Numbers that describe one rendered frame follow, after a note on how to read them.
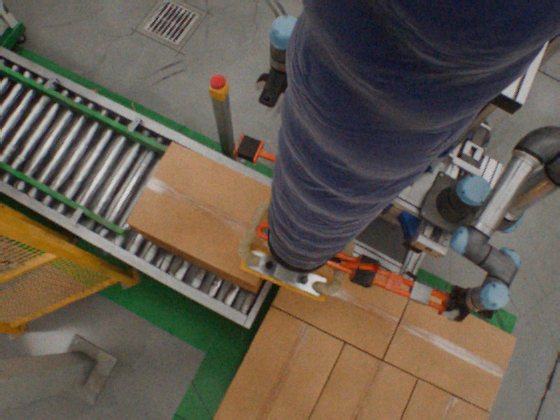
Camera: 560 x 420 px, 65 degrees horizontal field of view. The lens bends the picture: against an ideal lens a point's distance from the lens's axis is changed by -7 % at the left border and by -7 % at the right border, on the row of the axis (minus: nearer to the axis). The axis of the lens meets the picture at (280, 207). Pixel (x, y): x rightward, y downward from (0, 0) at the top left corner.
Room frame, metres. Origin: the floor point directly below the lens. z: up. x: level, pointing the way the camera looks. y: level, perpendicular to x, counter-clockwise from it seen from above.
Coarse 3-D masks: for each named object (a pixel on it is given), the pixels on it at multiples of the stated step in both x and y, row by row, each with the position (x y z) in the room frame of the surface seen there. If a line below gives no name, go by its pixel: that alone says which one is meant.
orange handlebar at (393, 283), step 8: (264, 152) 0.63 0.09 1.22; (272, 160) 0.60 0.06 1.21; (264, 224) 0.36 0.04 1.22; (256, 232) 0.33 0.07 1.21; (336, 256) 0.30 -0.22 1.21; (344, 256) 0.30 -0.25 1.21; (328, 264) 0.26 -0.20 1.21; (336, 264) 0.27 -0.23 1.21; (384, 272) 0.27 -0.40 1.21; (376, 280) 0.24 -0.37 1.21; (392, 280) 0.24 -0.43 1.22; (400, 280) 0.25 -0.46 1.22; (408, 280) 0.25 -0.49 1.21; (384, 288) 0.21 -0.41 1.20; (392, 288) 0.22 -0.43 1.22; (400, 288) 0.22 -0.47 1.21; (408, 296) 0.20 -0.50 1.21; (440, 296) 0.22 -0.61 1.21; (432, 304) 0.18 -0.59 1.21; (440, 304) 0.19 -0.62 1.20
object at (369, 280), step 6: (360, 258) 0.30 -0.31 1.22; (366, 258) 0.31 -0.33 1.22; (372, 258) 0.31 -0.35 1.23; (378, 264) 0.29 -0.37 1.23; (354, 270) 0.25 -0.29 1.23; (360, 270) 0.26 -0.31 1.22; (366, 270) 0.26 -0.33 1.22; (378, 270) 0.27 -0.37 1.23; (348, 276) 0.24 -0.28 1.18; (354, 276) 0.24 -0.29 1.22; (360, 276) 0.24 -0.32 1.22; (366, 276) 0.24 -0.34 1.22; (372, 276) 0.25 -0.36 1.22; (354, 282) 0.22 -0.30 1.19; (360, 282) 0.22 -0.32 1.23; (366, 282) 0.22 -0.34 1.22; (372, 282) 0.22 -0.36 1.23
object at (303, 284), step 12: (252, 252) 0.28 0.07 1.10; (264, 252) 0.29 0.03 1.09; (264, 264) 0.24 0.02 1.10; (276, 264) 0.25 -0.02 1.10; (264, 276) 0.20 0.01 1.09; (300, 276) 0.22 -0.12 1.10; (312, 276) 0.23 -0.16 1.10; (324, 276) 0.24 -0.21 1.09; (288, 288) 0.17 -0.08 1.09; (300, 288) 0.18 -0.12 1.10; (324, 300) 0.15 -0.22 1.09
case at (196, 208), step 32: (192, 160) 0.64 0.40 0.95; (160, 192) 0.48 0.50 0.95; (192, 192) 0.50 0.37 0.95; (224, 192) 0.53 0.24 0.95; (256, 192) 0.55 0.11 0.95; (160, 224) 0.35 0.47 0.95; (192, 224) 0.37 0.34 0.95; (224, 224) 0.39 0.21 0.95; (192, 256) 0.24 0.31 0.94; (224, 256) 0.27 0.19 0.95; (256, 288) 0.17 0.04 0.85
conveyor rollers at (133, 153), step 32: (0, 96) 0.97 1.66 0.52; (32, 96) 1.00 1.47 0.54; (64, 128) 0.85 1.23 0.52; (96, 128) 0.87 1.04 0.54; (0, 160) 0.60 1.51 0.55; (32, 160) 0.63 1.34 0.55; (96, 160) 0.70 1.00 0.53; (128, 160) 0.72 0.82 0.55; (32, 192) 0.46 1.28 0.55; (128, 192) 0.55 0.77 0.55; (128, 224) 0.39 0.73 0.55
